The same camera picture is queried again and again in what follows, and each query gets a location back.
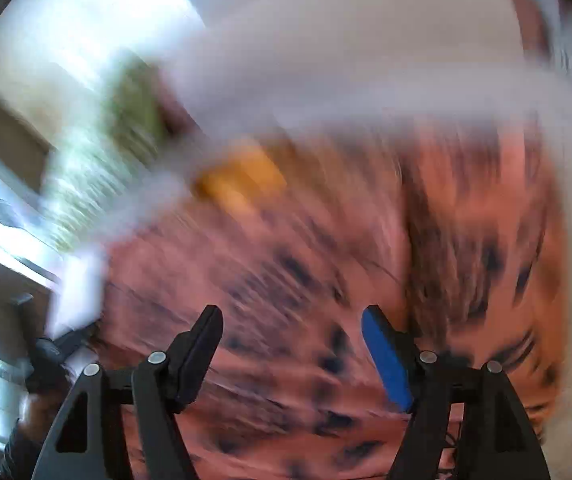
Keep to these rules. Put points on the orange black floral cloth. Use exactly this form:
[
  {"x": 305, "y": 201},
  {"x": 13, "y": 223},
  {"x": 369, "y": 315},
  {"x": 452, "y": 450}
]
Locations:
[{"x": 291, "y": 285}]

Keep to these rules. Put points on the pale quilted blanket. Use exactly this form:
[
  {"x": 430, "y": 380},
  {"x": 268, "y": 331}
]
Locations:
[{"x": 316, "y": 105}]

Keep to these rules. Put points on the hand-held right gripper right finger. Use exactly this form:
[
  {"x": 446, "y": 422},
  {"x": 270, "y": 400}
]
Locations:
[{"x": 386, "y": 360}]

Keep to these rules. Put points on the person's left forearm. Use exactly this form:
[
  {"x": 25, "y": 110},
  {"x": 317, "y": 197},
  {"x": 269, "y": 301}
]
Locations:
[{"x": 25, "y": 452}]

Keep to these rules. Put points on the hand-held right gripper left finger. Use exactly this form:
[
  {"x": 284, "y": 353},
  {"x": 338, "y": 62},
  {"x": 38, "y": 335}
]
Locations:
[{"x": 204, "y": 345}]

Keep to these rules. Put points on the yellow object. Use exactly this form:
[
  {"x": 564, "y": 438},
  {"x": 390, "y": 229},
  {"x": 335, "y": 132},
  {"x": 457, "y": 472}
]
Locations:
[{"x": 241, "y": 180}]

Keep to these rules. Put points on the green white patterned pillow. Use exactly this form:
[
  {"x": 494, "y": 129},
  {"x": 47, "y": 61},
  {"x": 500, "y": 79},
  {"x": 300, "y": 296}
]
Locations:
[{"x": 133, "y": 105}]

